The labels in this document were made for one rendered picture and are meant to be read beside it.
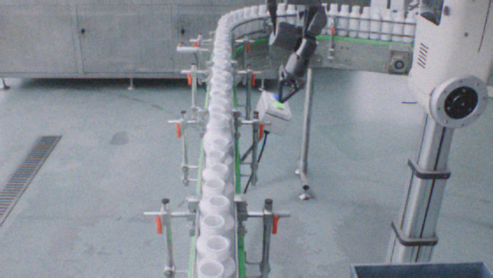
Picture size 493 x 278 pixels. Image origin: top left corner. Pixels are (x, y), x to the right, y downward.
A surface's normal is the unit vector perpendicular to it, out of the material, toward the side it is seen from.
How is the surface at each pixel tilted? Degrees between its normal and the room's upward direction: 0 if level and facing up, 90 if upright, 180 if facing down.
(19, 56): 90
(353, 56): 90
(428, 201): 90
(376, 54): 90
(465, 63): 101
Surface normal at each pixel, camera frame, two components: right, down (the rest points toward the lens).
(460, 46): 0.04, 0.60
